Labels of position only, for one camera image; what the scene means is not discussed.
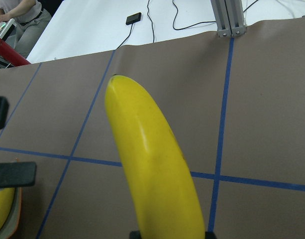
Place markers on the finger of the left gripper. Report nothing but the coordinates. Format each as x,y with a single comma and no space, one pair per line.
17,174
4,106

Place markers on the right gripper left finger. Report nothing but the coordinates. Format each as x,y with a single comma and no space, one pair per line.
134,235

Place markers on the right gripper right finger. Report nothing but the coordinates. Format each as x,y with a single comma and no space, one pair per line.
210,235

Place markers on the yellow banana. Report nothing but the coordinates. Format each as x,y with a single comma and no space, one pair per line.
164,195
6,201

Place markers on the grey square plate orange rim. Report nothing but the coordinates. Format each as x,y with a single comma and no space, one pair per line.
11,224

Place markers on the red cylinder object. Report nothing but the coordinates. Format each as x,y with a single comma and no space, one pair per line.
10,55

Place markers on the seated person in beige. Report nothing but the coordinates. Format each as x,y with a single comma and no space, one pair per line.
31,20

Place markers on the small black device on cable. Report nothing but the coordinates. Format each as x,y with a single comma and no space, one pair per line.
133,18

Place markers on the aluminium frame post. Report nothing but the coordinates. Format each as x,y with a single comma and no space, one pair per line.
229,17

